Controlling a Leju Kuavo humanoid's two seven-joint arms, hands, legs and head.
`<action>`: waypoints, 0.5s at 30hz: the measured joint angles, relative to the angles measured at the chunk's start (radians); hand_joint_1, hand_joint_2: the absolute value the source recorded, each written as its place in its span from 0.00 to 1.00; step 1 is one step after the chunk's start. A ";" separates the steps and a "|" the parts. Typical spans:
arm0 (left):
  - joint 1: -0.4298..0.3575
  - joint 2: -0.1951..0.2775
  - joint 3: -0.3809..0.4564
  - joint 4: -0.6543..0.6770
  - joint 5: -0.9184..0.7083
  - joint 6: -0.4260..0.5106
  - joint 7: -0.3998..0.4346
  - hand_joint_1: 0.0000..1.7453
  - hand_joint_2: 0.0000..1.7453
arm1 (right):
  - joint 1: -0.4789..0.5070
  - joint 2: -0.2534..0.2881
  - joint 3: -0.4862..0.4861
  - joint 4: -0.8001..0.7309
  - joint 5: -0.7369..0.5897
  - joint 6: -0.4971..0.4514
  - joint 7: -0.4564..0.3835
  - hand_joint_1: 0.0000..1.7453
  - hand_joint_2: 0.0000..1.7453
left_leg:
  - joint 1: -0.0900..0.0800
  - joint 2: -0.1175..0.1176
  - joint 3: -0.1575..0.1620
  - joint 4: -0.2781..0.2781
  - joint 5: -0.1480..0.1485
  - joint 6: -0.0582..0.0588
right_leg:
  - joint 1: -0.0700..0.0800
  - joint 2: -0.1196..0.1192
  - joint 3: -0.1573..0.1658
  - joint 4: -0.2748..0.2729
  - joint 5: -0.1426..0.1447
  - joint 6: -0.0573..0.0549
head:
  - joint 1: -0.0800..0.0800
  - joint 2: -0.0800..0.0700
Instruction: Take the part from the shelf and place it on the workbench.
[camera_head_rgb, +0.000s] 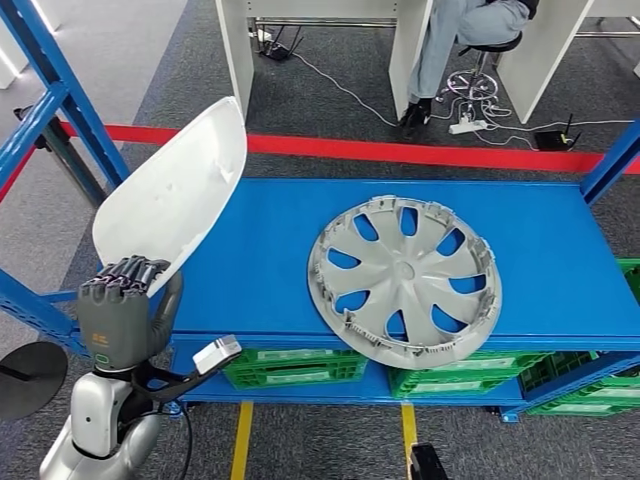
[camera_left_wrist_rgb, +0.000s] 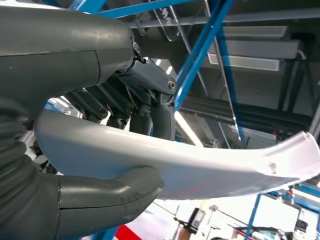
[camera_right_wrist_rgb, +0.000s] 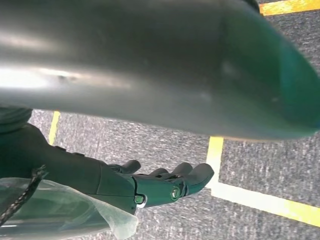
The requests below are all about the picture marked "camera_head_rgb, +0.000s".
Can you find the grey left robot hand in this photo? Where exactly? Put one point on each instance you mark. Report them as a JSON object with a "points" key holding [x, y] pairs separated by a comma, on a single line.
{"points": [[115, 324]]}

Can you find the white plastic car part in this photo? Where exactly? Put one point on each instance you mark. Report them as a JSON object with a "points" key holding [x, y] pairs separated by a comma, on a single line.
{"points": [[170, 192]]}

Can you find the blue metal shelf rack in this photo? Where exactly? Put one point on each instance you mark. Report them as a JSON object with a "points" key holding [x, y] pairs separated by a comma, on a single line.
{"points": [[280, 265]]}

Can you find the chrome barrier stanchion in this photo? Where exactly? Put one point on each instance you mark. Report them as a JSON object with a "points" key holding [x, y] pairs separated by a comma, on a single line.
{"points": [[75, 166]]}

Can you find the red barrier belt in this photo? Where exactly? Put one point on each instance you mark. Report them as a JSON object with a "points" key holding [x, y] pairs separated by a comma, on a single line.
{"points": [[15, 175], [400, 152]]}

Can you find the yellow floor tape square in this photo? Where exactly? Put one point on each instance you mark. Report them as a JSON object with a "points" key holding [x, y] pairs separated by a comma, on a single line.
{"points": [[242, 440]]}

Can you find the green plastic crate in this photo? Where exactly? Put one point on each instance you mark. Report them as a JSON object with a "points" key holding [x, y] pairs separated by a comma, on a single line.
{"points": [[575, 409], [300, 379], [480, 363], [450, 386], [300, 358], [550, 371]]}

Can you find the white desk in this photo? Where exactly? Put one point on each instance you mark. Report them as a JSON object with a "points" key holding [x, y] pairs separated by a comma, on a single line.
{"points": [[237, 53], [540, 53]]}

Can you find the black router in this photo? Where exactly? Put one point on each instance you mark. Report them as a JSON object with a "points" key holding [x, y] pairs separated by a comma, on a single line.
{"points": [[275, 50], [552, 140]]}

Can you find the grey plastic wheel hubcap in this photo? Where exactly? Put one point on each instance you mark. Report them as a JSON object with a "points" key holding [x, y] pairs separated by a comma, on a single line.
{"points": [[402, 272]]}

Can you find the white power strip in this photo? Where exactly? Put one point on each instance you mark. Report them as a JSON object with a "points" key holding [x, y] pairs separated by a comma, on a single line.
{"points": [[467, 126]]}

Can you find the person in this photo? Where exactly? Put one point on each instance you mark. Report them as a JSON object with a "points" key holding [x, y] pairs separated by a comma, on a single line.
{"points": [[440, 40]]}

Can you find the black stool chrome base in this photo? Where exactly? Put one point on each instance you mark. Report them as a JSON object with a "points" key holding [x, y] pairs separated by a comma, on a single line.
{"points": [[492, 45]]}

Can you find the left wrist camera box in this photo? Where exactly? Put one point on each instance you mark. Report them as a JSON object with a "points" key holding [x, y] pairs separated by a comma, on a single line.
{"points": [[215, 354]]}

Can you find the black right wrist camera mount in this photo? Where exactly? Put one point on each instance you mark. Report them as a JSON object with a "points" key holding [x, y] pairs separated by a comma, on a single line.
{"points": [[425, 464]]}

